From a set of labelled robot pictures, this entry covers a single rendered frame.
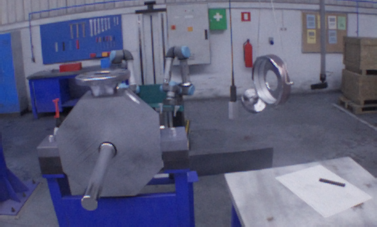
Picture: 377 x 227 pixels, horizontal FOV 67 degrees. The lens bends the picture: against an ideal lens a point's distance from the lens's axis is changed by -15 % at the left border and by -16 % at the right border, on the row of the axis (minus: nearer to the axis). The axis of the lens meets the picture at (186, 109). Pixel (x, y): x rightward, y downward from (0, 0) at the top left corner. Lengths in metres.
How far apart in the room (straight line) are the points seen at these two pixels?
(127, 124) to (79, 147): 0.25
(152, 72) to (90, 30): 3.22
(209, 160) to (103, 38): 5.08
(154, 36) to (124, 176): 2.41
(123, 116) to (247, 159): 0.87
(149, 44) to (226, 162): 2.10
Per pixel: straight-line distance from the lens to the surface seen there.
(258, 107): 2.60
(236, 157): 1.97
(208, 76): 6.77
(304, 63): 7.28
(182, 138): 1.49
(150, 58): 3.75
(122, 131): 1.46
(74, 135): 1.51
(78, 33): 6.82
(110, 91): 1.46
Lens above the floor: 1.63
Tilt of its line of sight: 15 degrees down
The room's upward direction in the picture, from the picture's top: 3 degrees counter-clockwise
